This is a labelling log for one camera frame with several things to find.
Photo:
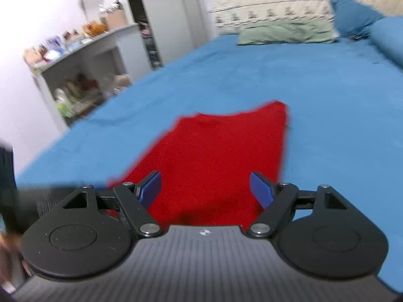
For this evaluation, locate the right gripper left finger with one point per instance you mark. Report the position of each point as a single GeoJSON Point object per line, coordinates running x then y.
{"type": "Point", "coordinates": [135, 199]}

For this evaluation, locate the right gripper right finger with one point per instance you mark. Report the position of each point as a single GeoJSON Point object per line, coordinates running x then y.
{"type": "Point", "coordinates": [277, 201]}

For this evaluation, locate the red garment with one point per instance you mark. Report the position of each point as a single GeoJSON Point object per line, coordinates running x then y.
{"type": "Point", "coordinates": [205, 162]}

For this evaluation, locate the person's left hand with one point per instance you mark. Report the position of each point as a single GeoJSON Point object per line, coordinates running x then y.
{"type": "Point", "coordinates": [11, 262]}

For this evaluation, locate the blue bed sheet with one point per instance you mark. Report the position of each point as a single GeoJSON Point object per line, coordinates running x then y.
{"type": "Point", "coordinates": [345, 106]}

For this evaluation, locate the white desk shelf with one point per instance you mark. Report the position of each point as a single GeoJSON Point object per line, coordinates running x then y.
{"type": "Point", "coordinates": [120, 51]}

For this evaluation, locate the green pillow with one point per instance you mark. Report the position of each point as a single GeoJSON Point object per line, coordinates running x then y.
{"type": "Point", "coordinates": [288, 31]}

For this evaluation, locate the cardboard box on desk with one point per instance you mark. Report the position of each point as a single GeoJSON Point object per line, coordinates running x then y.
{"type": "Point", "coordinates": [116, 20]}

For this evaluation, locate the cream patterned pillow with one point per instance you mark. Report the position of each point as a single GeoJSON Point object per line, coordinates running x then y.
{"type": "Point", "coordinates": [233, 19]}

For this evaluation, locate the white grey wardrobe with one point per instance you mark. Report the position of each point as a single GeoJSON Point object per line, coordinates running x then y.
{"type": "Point", "coordinates": [177, 27]}

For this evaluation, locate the dark blue pillow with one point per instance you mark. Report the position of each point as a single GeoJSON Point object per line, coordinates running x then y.
{"type": "Point", "coordinates": [353, 19]}

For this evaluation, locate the blue rolled duvet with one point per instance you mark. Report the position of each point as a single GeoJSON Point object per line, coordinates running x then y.
{"type": "Point", "coordinates": [387, 36]}

